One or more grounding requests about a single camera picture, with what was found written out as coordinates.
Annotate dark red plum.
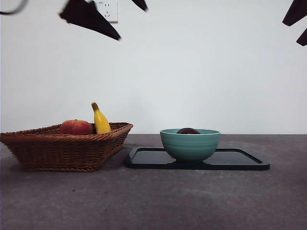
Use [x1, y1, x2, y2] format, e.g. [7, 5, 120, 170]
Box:
[176, 127, 201, 135]

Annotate teal ribbed bowl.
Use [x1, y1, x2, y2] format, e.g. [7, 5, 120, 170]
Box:
[160, 128, 221, 163]

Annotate yellow banana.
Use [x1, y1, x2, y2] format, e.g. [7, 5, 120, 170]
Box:
[91, 102, 112, 135]

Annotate red yellow apple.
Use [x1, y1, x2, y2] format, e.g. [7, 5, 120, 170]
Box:
[59, 119, 93, 135]

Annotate brown wicker basket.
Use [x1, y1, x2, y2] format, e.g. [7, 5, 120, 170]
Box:
[0, 122, 134, 173]

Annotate dark rectangular tray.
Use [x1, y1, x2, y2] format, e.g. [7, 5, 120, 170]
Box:
[123, 147, 271, 171]

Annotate white wall socket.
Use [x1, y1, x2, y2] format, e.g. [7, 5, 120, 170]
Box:
[94, 0, 119, 24]

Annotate black cable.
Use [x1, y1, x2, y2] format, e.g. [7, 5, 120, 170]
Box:
[0, 0, 27, 15]

